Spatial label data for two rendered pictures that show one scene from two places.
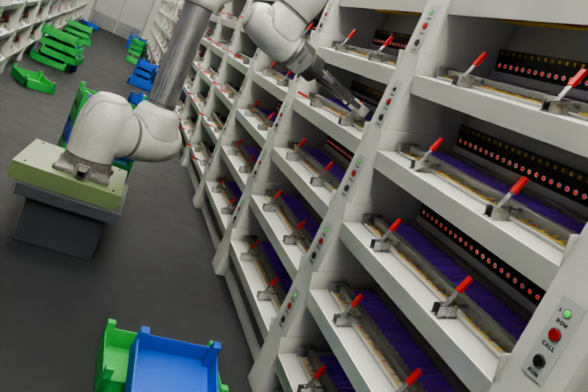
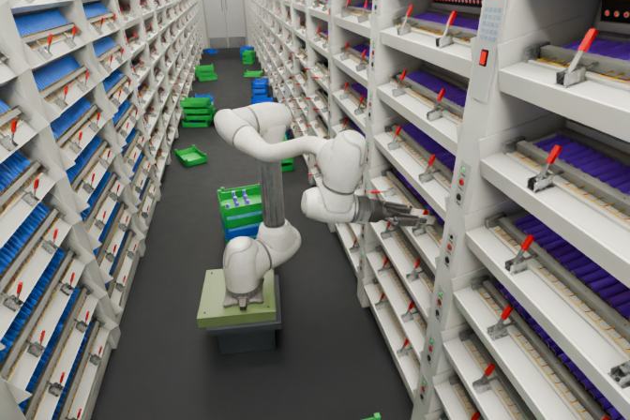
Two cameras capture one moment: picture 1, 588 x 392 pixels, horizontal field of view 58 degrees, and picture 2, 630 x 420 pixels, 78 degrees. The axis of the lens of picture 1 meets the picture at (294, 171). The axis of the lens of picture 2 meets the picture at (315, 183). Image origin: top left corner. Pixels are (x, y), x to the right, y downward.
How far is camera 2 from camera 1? 0.80 m
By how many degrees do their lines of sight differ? 21
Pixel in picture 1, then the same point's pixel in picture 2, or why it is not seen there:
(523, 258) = not seen: outside the picture
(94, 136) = (240, 278)
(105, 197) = (265, 315)
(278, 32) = (334, 213)
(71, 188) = (241, 319)
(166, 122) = (283, 237)
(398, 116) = (462, 263)
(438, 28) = (475, 189)
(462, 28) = not seen: hidden behind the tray
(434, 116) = not seen: hidden behind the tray
